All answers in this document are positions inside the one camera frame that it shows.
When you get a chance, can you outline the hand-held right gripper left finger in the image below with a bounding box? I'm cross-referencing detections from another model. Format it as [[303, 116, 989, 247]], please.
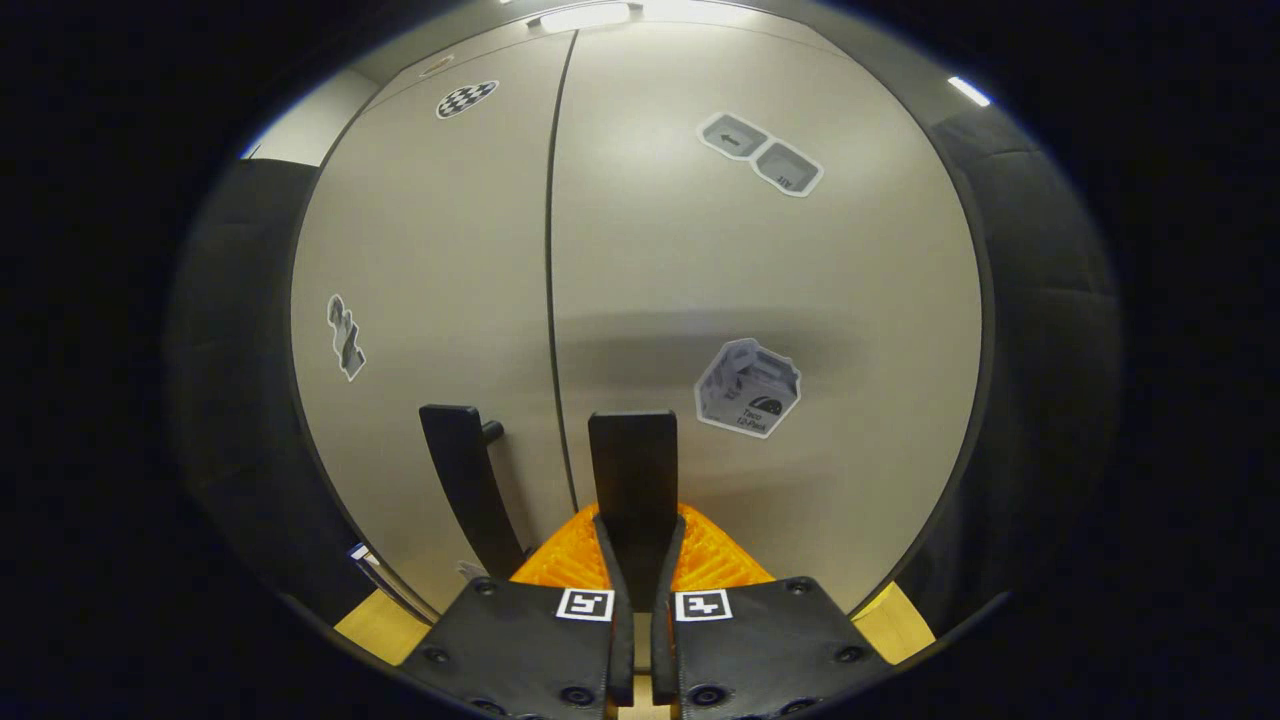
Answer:
[[400, 505, 637, 720]]

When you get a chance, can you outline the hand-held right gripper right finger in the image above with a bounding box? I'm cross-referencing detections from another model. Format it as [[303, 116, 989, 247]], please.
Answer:
[[650, 505, 893, 720]]

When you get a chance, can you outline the grey double-door shoe cabinet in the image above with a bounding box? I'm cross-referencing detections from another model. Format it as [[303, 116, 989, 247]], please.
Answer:
[[288, 0, 1001, 623]]

